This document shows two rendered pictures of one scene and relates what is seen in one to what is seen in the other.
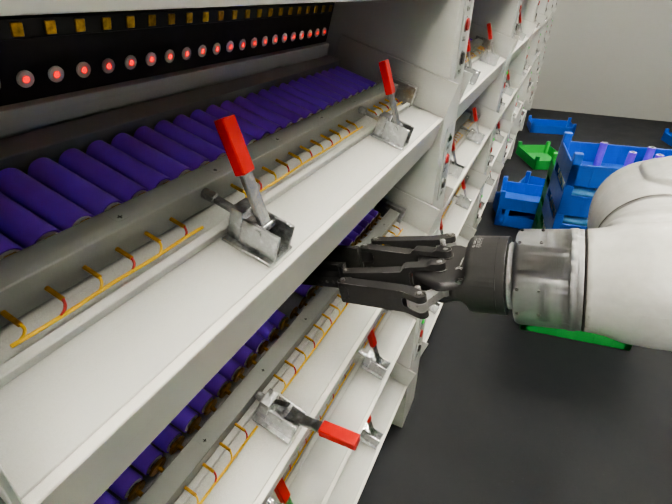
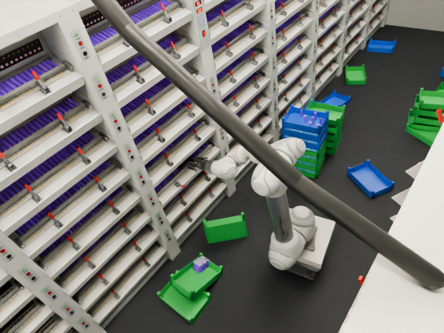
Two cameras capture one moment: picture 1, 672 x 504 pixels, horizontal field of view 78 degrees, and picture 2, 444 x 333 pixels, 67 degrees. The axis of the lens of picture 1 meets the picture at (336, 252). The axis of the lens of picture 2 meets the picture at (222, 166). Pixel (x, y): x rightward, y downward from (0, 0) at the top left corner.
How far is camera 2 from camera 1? 1.82 m
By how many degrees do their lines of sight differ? 19
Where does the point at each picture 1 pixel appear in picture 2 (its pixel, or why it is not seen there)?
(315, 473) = (189, 197)
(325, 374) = (185, 179)
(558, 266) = (208, 166)
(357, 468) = (207, 202)
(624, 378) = not seen: hidden behind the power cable
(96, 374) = (155, 177)
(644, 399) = not seen: hidden behind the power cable
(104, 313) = (155, 172)
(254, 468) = (173, 190)
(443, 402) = (244, 191)
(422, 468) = (231, 207)
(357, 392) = (202, 184)
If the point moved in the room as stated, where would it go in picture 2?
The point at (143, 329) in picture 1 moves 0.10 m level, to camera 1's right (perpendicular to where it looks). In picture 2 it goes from (158, 173) to (174, 174)
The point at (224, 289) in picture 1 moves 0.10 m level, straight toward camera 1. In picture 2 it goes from (166, 170) to (166, 181)
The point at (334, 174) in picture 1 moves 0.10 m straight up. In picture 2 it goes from (183, 150) to (180, 139)
